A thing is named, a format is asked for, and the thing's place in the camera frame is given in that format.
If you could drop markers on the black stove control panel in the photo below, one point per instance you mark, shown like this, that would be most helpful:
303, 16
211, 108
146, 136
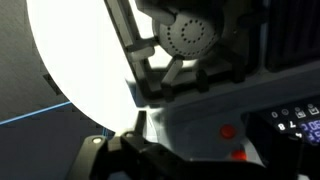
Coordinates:
293, 116

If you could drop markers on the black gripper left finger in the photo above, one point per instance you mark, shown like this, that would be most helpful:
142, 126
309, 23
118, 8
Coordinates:
113, 156

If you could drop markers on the small orange stove button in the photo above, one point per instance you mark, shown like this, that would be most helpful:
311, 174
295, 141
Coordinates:
227, 131
238, 155

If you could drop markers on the grey dotted stove burner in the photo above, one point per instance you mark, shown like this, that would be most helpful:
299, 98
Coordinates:
188, 33

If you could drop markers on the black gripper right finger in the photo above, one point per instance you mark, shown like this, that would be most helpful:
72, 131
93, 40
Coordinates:
280, 150

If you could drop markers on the round white table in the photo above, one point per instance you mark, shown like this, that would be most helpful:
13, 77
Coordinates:
86, 60

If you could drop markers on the white toy kitchen stove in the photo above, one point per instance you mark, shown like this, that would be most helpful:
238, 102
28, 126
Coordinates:
206, 110

